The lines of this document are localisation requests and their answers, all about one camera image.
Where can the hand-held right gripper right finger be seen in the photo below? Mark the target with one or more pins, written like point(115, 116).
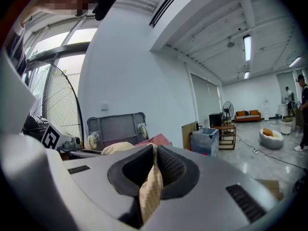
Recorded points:
point(175, 172)

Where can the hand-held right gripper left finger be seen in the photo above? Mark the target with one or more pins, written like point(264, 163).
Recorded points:
point(131, 174)

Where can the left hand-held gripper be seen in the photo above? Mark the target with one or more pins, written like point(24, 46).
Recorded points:
point(51, 137)

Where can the beige checked cloth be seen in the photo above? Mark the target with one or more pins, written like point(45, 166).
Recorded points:
point(150, 191)

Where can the cream fabric bundle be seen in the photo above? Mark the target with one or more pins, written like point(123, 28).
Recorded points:
point(118, 147)

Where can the pink fabric bundle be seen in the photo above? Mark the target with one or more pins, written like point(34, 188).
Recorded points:
point(158, 139)

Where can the wooden board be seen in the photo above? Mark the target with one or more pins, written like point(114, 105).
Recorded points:
point(186, 136)

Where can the translucent plastic bin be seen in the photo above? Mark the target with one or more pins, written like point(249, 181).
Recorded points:
point(204, 142)

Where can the grey platform trolley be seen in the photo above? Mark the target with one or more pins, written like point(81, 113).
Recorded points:
point(115, 127)

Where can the wooden shelf rack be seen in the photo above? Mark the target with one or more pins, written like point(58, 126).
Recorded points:
point(227, 137)

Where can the black cabinet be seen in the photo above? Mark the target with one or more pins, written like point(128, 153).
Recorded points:
point(215, 119)

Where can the grey window blind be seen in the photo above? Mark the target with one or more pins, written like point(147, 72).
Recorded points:
point(204, 100)

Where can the white power strip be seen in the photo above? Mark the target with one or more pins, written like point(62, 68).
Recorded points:
point(256, 150)

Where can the orange sofa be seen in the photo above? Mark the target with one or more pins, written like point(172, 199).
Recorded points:
point(247, 117)

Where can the flat cardboard sheet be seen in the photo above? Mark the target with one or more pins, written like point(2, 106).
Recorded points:
point(272, 188)

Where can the white egg-shaped pouf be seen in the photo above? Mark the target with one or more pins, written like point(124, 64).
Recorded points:
point(270, 142)

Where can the orange cushion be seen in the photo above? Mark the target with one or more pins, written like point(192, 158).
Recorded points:
point(267, 132)

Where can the white water dispenser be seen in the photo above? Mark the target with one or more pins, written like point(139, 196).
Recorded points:
point(266, 111)

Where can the white round planter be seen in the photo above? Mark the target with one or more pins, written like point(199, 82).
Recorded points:
point(286, 126)

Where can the long ceiling light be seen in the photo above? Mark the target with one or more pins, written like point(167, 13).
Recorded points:
point(247, 75)
point(247, 47)
point(295, 61)

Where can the black linear ceiling vent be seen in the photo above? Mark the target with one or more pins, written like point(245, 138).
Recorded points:
point(168, 3)

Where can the white wall switch plate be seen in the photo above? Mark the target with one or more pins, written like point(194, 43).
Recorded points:
point(104, 106)

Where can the black pedestal fan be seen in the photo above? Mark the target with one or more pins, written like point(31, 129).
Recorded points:
point(228, 109)

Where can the black head-mounted camera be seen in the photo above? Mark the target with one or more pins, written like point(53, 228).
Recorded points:
point(104, 3)

